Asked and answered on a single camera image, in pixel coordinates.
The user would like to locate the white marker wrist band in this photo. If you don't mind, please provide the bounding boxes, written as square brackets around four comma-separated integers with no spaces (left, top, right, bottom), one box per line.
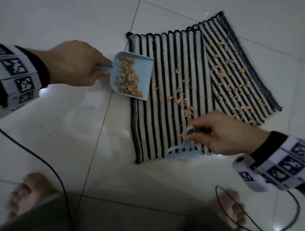
[0,43,40,112]
[261,136,305,191]

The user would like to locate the person's foot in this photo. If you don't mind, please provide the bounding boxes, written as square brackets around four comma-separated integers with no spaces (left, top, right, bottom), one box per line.
[6,172,57,222]
[214,189,247,227]

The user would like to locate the person's right forearm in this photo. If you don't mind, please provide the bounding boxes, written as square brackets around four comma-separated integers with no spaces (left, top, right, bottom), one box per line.
[250,131,305,191]

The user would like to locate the light blue small brush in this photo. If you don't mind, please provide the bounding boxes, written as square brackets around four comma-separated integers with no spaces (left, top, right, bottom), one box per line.
[165,126,201,161]

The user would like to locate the person's left foot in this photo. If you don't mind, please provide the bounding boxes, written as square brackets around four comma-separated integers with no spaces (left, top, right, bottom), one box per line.
[6,172,57,222]

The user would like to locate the white wrist camera unit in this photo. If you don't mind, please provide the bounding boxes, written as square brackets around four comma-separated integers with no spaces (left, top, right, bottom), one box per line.
[232,155,271,193]

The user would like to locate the person's left hand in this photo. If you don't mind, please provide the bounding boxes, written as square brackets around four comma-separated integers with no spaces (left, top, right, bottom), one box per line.
[25,40,113,87]

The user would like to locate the person's right hand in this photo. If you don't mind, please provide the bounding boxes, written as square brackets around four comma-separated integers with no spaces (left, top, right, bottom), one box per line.
[186,111,271,156]

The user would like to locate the light blue plastic dustpan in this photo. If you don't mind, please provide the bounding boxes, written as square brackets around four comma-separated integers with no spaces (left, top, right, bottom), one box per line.
[93,52,154,102]

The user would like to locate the person's right foot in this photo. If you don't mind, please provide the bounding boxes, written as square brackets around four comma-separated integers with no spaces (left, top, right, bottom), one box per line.
[214,189,247,227]

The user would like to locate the black cable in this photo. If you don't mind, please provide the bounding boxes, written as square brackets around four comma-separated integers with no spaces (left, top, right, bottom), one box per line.
[215,185,301,231]
[0,129,76,231]

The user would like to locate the person's left forearm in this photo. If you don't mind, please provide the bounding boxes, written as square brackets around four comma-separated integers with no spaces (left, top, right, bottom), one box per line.
[0,45,51,106]

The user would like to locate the pile of wood shavings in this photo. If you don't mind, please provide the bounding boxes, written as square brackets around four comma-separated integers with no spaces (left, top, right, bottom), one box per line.
[115,57,144,97]

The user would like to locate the scattered wood shavings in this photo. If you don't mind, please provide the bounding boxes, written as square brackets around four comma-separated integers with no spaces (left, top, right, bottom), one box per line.
[154,36,267,126]

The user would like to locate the black and white striped rug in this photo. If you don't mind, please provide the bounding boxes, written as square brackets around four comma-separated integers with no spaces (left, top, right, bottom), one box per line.
[126,11,283,165]

